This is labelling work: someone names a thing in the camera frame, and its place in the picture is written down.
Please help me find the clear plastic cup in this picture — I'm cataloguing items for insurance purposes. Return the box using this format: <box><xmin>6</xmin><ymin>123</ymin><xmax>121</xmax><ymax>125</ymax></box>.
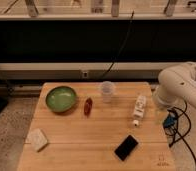
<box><xmin>100</xmin><ymin>81</ymin><xmax>115</xmax><ymax>103</ymax></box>

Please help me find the blue cable connector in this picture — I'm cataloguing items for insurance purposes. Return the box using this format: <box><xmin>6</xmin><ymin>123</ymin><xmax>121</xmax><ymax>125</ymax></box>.
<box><xmin>163</xmin><ymin>115</ymin><xmax>175</xmax><ymax>128</ymax></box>

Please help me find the red pepper-shaped object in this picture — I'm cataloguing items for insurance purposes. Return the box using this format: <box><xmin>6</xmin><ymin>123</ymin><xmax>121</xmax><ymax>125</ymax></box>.
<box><xmin>84</xmin><ymin>98</ymin><xmax>93</xmax><ymax>116</ymax></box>

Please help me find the green ceramic bowl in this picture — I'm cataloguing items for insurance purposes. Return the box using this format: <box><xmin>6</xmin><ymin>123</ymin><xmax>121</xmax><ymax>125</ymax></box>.
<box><xmin>45</xmin><ymin>86</ymin><xmax>77</xmax><ymax>113</ymax></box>

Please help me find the white glue bottle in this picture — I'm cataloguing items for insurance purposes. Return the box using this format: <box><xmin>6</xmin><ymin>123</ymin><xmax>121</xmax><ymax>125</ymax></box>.
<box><xmin>133</xmin><ymin>95</ymin><xmax>147</xmax><ymax>127</ymax></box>

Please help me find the white sponge block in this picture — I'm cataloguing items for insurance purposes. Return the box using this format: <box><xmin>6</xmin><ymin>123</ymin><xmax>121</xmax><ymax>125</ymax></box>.
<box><xmin>27</xmin><ymin>129</ymin><xmax>48</xmax><ymax>152</ymax></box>

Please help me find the white wall rail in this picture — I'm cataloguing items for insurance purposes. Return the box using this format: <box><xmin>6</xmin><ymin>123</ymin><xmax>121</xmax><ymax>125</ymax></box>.
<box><xmin>0</xmin><ymin>62</ymin><xmax>179</xmax><ymax>80</ymax></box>

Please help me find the black eraser block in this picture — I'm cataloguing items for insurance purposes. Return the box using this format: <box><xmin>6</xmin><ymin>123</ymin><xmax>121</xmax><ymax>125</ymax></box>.
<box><xmin>114</xmin><ymin>135</ymin><xmax>138</xmax><ymax>161</ymax></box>

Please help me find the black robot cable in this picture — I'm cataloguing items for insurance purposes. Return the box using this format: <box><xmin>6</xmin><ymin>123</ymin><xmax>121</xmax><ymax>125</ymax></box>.
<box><xmin>163</xmin><ymin>102</ymin><xmax>196</xmax><ymax>171</ymax></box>

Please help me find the black hanging cable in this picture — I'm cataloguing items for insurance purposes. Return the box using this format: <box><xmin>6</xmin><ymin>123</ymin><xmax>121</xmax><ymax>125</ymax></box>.
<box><xmin>96</xmin><ymin>9</ymin><xmax>136</xmax><ymax>81</ymax></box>

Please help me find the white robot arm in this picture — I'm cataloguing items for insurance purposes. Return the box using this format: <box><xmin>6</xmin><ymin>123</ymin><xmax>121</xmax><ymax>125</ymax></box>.
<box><xmin>153</xmin><ymin>62</ymin><xmax>196</xmax><ymax>109</ymax></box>

